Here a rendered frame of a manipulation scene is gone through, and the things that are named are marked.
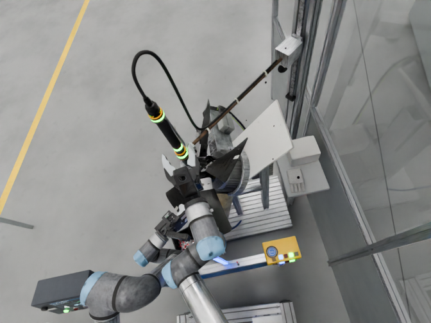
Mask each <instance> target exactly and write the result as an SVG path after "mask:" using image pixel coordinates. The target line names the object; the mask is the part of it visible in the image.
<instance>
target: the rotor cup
mask: <svg viewBox="0 0 431 323"><path fill-rule="evenodd" d="M197 158H198V161H199V163H200V165H201V170H202V169H204V168H205V167H206V166H207V165H208V164H209V163H210V162H212V161H213V160H216V159H215V157H214V156H207V157H206V158H204V157H197ZM199 178H200V179H203V178H212V182H213V181H214V180H215V178H216V177H215V176H213V175H211V174H209V173H208V172H207V171H205V172H201V171H200V172H199Z"/></svg>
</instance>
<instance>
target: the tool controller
mask: <svg viewBox="0 0 431 323"><path fill-rule="evenodd" d="M93 273H94V272H93V271H91V270H84V271H81V272H75V273H72V274H66V275H62V276H57V277H52V278H48V279H43V280H39V281H38V283H37V287H36V289H35V293H34V296H33V300H32V302H31V306H32V307H35V308H39V309H41V311H50V312H53V313H56V314H62V313H65V312H64V311H63V310H69V311H68V312H72V311H77V310H73V308H79V309H78V310H84V309H87V308H84V307H83V305H82V304H81V303H80V294H81V290H82V288H83V285H84V284H85V282H86V280H87V279H88V278H89V277H90V276H91V275H92V274H93ZM64 305H69V306H73V308H67V309H63V308H59V307H58V306H64ZM88 308H89V307H88ZM68 312H66V313H68Z"/></svg>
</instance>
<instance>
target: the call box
mask: <svg viewBox="0 0 431 323"><path fill-rule="evenodd" d="M262 246H263V249H264V254H265V257H266V261H267V265H272V264H274V263H277V264H279V263H280V262H283V261H284V262H285V261H290V260H295V259H298V258H299V259H300V258H301V253H300V249H299V247H298V243H297V240H296V237H295V236H291V237H287V238H282V239H278V240H272V241H269V242H263V243H262ZM270 247H274V248H275V249H276V255H275V256H270V255H268V252H267V251H268V249H269V248H270ZM294 252H298V254H299V256H295V255H294ZM289 253H293V257H289ZM284 254H288V258H284ZM279 255H282V256H283V259H281V260H280V259H279V257H278V256H279ZM274 257H275V258H276V261H274V262H273V261H272V258H274Z"/></svg>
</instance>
